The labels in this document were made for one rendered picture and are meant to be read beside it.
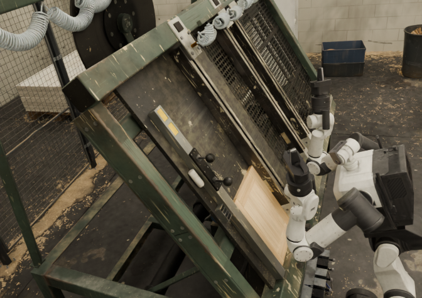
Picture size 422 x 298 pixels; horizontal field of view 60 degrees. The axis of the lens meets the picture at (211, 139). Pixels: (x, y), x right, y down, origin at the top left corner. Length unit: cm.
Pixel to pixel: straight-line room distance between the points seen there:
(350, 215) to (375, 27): 558
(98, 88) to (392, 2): 599
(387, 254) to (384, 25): 537
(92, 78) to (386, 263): 149
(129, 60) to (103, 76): 16
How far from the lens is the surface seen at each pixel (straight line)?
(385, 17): 685
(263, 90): 216
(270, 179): 188
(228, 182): 141
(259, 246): 168
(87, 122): 127
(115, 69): 130
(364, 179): 159
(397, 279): 207
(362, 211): 149
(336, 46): 623
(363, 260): 311
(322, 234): 154
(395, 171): 159
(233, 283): 149
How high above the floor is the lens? 233
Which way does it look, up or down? 31 degrees down
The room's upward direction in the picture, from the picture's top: 8 degrees counter-clockwise
